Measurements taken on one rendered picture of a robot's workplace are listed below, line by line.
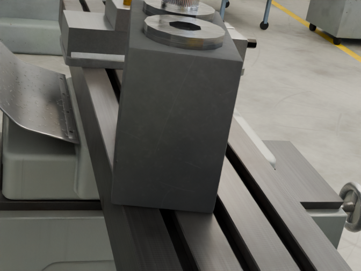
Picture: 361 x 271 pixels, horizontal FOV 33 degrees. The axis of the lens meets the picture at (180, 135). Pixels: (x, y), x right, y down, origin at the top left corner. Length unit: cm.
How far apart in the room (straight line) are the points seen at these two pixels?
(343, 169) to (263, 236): 248
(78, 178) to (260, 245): 44
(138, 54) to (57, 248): 57
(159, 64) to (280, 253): 24
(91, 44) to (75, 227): 33
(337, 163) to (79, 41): 226
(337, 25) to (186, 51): 493
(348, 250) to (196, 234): 186
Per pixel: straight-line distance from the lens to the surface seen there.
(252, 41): 125
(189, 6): 75
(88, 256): 113
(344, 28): 554
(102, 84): 104
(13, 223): 107
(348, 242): 254
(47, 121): 103
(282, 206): 75
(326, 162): 317
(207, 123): 65
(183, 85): 63
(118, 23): 111
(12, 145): 105
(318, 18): 579
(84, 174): 101
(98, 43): 111
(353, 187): 144
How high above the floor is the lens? 128
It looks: 24 degrees down
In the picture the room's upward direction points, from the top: 9 degrees clockwise
